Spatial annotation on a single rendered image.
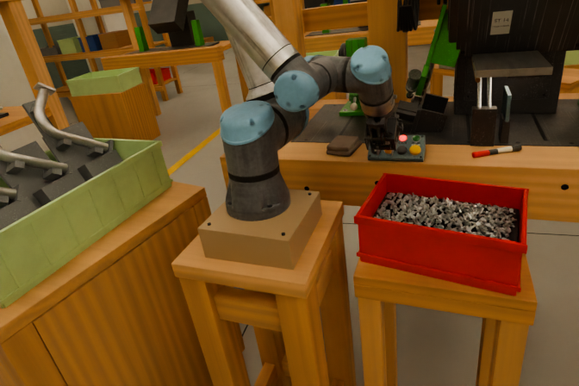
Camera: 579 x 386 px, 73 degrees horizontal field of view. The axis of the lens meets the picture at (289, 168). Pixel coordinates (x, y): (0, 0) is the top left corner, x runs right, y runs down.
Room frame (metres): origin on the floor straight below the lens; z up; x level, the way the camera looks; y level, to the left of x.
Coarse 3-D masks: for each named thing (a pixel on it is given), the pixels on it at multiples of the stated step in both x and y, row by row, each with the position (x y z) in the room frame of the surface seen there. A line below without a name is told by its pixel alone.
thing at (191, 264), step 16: (336, 208) 0.85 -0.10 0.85; (320, 224) 0.79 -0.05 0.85; (336, 224) 0.81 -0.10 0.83; (192, 240) 0.80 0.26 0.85; (320, 240) 0.73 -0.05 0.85; (192, 256) 0.74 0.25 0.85; (304, 256) 0.68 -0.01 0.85; (320, 256) 0.68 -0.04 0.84; (176, 272) 0.72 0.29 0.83; (192, 272) 0.70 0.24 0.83; (208, 272) 0.68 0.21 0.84; (224, 272) 0.67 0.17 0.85; (240, 272) 0.66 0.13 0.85; (256, 272) 0.65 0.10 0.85; (272, 272) 0.64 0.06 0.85; (288, 272) 0.63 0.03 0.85; (304, 272) 0.63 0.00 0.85; (256, 288) 0.64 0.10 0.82; (272, 288) 0.62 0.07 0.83; (288, 288) 0.61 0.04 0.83; (304, 288) 0.59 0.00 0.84
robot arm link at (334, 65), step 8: (312, 56) 0.86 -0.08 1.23; (320, 56) 0.86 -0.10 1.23; (328, 56) 0.85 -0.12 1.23; (336, 56) 0.85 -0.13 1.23; (328, 64) 0.80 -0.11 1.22; (336, 64) 0.82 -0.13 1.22; (344, 64) 0.81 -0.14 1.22; (336, 72) 0.80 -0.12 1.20; (344, 72) 0.80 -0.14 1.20; (336, 80) 0.80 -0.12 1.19; (344, 80) 0.80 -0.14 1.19; (336, 88) 0.81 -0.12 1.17; (344, 88) 0.80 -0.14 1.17
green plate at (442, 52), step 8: (440, 16) 1.13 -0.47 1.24; (440, 24) 1.13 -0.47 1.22; (440, 32) 1.14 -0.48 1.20; (440, 40) 1.14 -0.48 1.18; (448, 40) 1.13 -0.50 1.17; (432, 48) 1.14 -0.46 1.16; (440, 48) 1.14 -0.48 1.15; (448, 48) 1.13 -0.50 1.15; (456, 48) 1.13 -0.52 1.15; (432, 56) 1.14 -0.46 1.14; (440, 56) 1.14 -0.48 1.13; (448, 56) 1.13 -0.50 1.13; (456, 56) 1.12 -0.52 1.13; (440, 64) 1.14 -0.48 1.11; (448, 64) 1.13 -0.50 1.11
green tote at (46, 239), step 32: (128, 160) 1.13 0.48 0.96; (160, 160) 1.24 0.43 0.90; (96, 192) 1.01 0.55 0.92; (128, 192) 1.10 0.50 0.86; (160, 192) 1.21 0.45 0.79; (32, 224) 0.84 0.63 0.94; (64, 224) 0.90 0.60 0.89; (96, 224) 0.98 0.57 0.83; (0, 256) 0.76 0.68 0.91; (32, 256) 0.81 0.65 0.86; (64, 256) 0.87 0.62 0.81; (0, 288) 0.73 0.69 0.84; (32, 288) 0.78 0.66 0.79
